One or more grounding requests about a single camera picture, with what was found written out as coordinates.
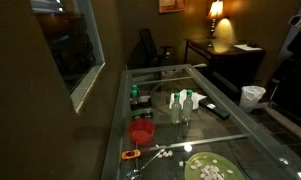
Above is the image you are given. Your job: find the clear bottle green cap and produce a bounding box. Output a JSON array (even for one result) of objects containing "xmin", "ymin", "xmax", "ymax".
[
  {"xmin": 182, "ymin": 89, "xmax": 193, "ymax": 121},
  {"xmin": 171, "ymin": 93, "xmax": 181, "ymax": 124}
]

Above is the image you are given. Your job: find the bottle in carrier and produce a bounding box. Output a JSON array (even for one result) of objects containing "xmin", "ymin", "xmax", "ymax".
[{"xmin": 131, "ymin": 85, "xmax": 140, "ymax": 104}]

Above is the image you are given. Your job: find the green cardboard bottle carrier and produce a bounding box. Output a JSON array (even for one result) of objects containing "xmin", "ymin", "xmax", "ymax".
[{"xmin": 130, "ymin": 95, "xmax": 153, "ymax": 119}]

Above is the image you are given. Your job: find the black office chair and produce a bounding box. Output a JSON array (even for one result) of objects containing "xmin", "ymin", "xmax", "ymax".
[{"xmin": 139, "ymin": 28, "xmax": 172, "ymax": 67}]

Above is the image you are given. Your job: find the red plastic bowl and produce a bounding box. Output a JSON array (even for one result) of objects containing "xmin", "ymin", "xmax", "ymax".
[{"xmin": 128, "ymin": 119, "xmax": 155, "ymax": 144}]

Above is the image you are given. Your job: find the black remote control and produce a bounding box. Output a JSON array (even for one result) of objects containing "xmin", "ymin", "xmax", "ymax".
[{"xmin": 199, "ymin": 99, "xmax": 230, "ymax": 120}]

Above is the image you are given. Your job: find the metal spoon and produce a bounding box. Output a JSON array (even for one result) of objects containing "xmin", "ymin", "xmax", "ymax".
[{"xmin": 125, "ymin": 149, "xmax": 164, "ymax": 180}]

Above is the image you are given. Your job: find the dark wooden side desk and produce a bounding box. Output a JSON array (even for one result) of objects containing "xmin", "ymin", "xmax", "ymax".
[{"xmin": 184, "ymin": 38, "xmax": 266, "ymax": 88}]

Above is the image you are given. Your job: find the green plate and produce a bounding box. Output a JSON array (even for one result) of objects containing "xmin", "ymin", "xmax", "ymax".
[{"xmin": 184, "ymin": 152, "xmax": 245, "ymax": 180}]

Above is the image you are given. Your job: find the white trash bin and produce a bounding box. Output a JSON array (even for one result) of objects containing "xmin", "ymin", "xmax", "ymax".
[{"xmin": 239, "ymin": 86, "xmax": 266, "ymax": 113}]

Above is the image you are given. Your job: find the lit table lamp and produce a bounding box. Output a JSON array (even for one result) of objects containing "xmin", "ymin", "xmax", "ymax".
[{"xmin": 207, "ymin": 0, "xmax": 223, "ymax": 38}]

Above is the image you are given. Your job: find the white paper on desk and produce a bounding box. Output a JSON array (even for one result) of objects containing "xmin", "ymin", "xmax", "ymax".
[{"xmin": 233, "ymin": 44, "xmax": 262, "ymax": 51}]

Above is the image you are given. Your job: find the framed wall picture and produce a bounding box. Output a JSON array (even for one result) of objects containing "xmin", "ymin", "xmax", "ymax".
[{"xmin": 159, "ymin": 0, "xmax": 187, "ymax": 13}]

